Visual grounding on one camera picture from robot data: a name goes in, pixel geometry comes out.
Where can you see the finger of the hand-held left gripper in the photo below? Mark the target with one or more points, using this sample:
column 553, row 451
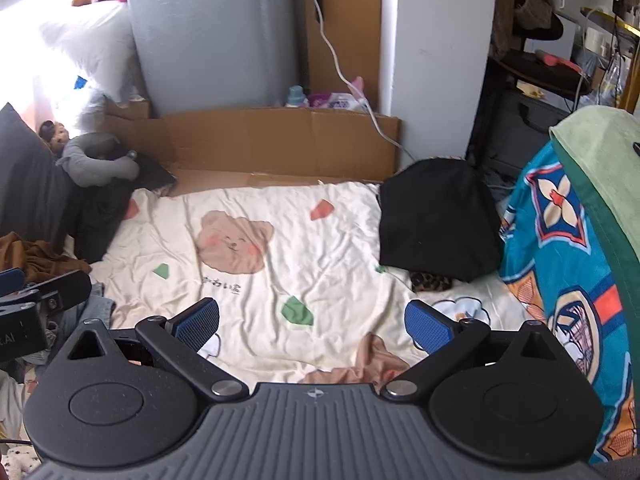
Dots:
column 65, row 287
column 10, row 281

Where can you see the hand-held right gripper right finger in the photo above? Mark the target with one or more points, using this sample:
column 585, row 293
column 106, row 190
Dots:
column 427, row 332

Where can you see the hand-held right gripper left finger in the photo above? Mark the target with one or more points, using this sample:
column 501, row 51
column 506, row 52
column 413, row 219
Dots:
column 195, row 325

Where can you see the black shorts with patterned trim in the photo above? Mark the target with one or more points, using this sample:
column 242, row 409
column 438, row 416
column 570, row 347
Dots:
column 435, row 220

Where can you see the brown garment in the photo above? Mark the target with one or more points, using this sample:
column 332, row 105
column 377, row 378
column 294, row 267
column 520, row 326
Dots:
column 30, row 255

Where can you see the blue jeans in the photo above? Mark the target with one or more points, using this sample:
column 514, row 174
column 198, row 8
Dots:
column 95, row 305

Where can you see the leopard print garment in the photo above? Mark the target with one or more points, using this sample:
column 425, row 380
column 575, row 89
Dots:
column 430, row 281

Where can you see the black cloth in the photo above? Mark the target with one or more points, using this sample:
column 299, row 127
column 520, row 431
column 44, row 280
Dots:
column 100, row 215

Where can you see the dark grey pillow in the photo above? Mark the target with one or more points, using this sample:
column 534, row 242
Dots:
column 25, row 175

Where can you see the cream bear printed blanket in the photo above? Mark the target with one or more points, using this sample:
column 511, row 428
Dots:
column 300, row 260

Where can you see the grey neck pillow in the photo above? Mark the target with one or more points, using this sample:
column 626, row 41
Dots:
column 85, row 160

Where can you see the white spotted cloth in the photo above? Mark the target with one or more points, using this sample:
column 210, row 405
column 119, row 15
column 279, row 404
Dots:
column 17, row 462

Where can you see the small brown teddy bear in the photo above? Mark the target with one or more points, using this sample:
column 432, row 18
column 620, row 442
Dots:
column 55, row 135

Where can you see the teal printed blanket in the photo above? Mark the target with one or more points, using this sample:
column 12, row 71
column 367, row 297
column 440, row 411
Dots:
column 560, row 240

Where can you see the clear bluish plastic bag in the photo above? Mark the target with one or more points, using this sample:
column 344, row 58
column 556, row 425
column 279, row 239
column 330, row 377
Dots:
column 85, row 100

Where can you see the long brown cardboard sheet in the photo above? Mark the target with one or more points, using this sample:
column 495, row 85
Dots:
column 275, row 140

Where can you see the black bag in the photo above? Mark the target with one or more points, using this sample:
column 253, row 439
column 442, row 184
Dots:
column 515, row 125

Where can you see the green towel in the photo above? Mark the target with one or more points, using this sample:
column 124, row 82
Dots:
column 600, row 160

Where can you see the white sheer curtain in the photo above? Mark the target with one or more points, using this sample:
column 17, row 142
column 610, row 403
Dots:
column 30, row 35

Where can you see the purple white refill pouch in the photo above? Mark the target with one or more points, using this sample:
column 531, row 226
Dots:
column 335, row 102

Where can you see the white pillow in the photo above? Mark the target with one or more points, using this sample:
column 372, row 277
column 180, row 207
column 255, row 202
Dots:
column 95, row 40

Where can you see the white bottle with blue cap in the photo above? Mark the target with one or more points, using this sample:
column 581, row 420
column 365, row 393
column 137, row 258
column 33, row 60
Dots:
column 296, row 96

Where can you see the pink tag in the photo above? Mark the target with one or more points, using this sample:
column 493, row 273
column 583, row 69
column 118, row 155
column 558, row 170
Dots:
column 357, row 85

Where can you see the yellow paper scrap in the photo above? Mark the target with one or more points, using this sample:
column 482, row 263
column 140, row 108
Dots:
column 532, row 91

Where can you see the black metal rack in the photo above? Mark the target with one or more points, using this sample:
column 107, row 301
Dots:
column 530, row 69

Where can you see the grey plastic wrapped mattress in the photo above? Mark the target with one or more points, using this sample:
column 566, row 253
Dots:
column 210, row 35

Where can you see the pink tool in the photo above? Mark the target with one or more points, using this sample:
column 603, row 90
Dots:
column 555, row 60

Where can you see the tall brown cardboard panel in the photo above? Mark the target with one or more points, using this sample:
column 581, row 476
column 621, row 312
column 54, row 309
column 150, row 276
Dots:
column 350, row 35

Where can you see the brown patterned cloth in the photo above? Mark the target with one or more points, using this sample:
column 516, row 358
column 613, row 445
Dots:
column 502, row 20

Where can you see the grey brown hat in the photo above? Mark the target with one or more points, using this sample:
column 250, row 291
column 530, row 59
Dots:
column 537, row 15

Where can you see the white wall socket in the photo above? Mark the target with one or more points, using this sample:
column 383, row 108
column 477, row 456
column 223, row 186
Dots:
column 558, row 0

